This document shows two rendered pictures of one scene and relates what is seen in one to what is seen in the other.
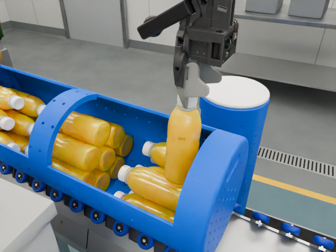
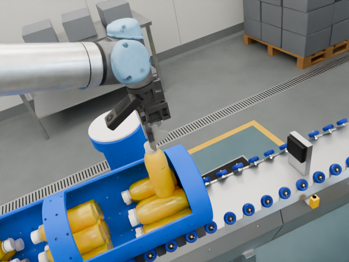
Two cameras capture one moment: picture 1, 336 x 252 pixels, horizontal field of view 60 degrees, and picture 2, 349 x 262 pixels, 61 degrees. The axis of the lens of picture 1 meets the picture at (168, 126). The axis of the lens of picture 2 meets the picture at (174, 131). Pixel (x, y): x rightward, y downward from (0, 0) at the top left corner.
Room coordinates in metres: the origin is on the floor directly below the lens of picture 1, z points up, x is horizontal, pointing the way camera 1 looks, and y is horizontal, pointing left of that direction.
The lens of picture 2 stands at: (-0.07, 0.36, 1.86)
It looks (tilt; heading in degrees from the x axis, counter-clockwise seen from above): 37 degrees down; 318
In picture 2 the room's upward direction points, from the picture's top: 14 degrees counter-clockwise
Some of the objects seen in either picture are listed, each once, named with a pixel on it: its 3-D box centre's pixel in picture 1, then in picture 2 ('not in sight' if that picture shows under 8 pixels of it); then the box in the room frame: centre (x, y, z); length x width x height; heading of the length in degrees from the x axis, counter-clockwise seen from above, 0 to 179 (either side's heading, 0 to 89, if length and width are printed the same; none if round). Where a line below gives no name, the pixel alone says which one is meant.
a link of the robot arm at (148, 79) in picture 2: not in sight; (136, 75); (0.48, -0.06, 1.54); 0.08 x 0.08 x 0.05
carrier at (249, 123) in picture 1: (223, 170); (137, 182); (1.08, -0.28, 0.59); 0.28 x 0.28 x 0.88
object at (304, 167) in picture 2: not in sight; (297, 154); (0.23, -0.51, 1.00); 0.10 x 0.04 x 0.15; 151
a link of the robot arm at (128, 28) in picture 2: not in sight; (127, 46); (0.48, -0.05, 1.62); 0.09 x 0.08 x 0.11; 84
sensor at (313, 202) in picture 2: not in sight; (308, 196); (0.14, -0.40, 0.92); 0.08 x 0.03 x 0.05; 151
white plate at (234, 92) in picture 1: (234, 90); (115, 124); (1.08, -0.28, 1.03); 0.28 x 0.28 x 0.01
